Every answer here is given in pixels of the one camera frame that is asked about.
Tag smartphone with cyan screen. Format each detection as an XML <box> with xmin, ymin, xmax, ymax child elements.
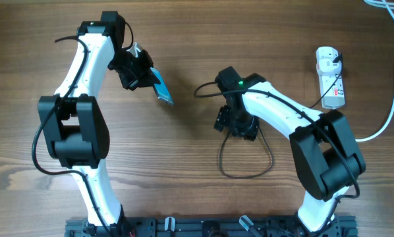
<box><xmin>150</xmin><ymin>67</ymin><xmax>174</xmax><ymax>105</ymax></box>

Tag black usb charging cable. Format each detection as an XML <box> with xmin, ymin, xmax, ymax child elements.
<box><xmin>218</xmin><ymin>52</ymin><xmax>344</xmax><ymax>180</ymax></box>

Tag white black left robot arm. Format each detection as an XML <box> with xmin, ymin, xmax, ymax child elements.
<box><xmin>32</xmin><ymin>11</ymin><xmax>163</xmax><ymax>236</ymax></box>

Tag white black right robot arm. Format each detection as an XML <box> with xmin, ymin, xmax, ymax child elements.
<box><xmin>214</xmin><ymin>66</ymin><xmax>366</xmax><ymax>236</ymax></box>

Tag white power strip socket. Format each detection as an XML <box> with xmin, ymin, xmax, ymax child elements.
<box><xmin>316</xmin><ymin>46</ymin><xmax>345</xmax><ymax>109</ymax></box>

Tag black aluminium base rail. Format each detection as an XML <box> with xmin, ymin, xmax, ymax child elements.
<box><xmin>64</xmin><ymin>215</ymin><xmax>358</xmax><ymax>237</ymax></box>

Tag white cables at corner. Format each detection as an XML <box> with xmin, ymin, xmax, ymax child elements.
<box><xmin>363</xmin><ymin>0</ymin><xmax>394</xmax><ymax>12</ymax></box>

